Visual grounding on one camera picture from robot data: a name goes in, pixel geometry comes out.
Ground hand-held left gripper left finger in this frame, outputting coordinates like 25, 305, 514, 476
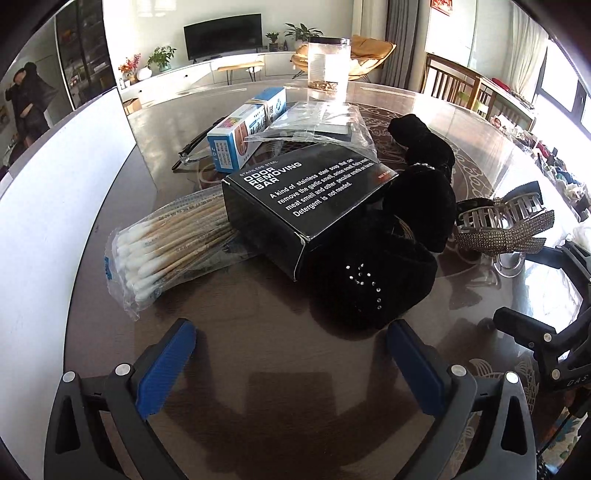
44, 318, 199, 480

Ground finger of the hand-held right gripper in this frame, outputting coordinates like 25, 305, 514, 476
524, 240, 591, 296
493, 307, 573, 370

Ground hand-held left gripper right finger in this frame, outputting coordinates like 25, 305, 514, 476
387, 318, 539, 480

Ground rhinestone hair claw clip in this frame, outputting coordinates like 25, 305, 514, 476
455, 181, 556, 278

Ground black rhinestone headband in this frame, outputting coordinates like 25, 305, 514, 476
308, 215, 438, 331

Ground cotton swab packet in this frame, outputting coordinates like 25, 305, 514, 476
105, 185, 259, 322

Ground black cloth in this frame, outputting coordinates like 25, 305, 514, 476
381, 114, 458, 254

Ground white board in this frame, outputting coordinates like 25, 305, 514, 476
0, 85, 139, 365

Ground black printed box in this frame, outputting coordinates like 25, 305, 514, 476
221, 138, 399, 282

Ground blue white medicine box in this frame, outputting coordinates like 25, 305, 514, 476
206, 87, 287, 172

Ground phone case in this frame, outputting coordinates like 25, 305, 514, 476
244, 100, 379, 162

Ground brown patterned desktop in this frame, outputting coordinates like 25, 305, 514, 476
65, 78, 591, 480

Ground colourful clutter pile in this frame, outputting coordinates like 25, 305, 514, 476
489, 113, 591, 208

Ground wooden slatted chair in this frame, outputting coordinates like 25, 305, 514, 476
422, 52, 483, 109
475, 78, 539, 132

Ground grey curtain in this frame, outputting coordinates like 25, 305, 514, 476
385, 0, 421, 90

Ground orange lounge chair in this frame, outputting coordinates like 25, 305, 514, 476
291, 36, 398, 81

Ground white television console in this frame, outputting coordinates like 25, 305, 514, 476
117, 51, 305, 107

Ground red flowers in white vase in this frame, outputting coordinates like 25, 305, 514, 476
117, 53, 153, 86

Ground wooden stool with hairpin legs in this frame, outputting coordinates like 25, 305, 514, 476
216, 60, 259, 86

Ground green potted plant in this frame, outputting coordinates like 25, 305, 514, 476
147, 45, 177, 72

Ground clear plastic jar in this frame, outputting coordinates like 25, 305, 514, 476
302, 38, 352, 103

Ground dark glass cabinet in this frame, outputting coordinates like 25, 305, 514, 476
54, 0, 116, 112

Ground black television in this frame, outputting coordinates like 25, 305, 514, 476
183, 13, 263, 63

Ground large leafy potted plant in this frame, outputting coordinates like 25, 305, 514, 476
284, 22, 324, 47

